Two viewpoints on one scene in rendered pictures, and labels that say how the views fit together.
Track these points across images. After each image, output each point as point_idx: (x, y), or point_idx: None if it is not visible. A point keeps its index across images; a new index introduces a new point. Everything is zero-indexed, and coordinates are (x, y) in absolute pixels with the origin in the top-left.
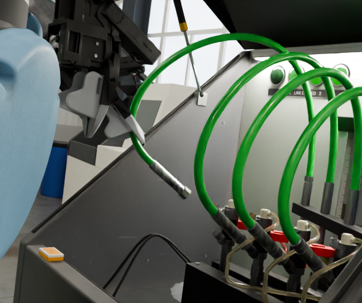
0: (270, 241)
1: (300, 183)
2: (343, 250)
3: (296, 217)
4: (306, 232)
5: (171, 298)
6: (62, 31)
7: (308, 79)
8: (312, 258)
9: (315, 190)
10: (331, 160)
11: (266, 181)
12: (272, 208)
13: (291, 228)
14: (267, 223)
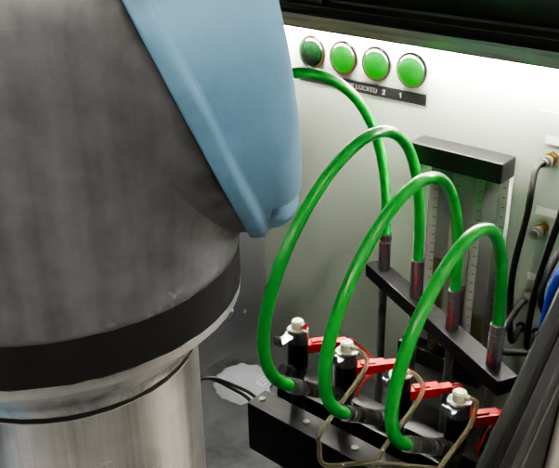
0: (370, 416)
1: (369, 215)
2: (456, 413)
3: (369, 260)
4: (407, 381)
5: (216, 396)
6: None
7: (393, 216)
8: (426, 450)
9: (392, 228)
10: (419, 234)
11: (316, 208)
12: (331, 245)
13: (403, 442)
14: (352, 360)
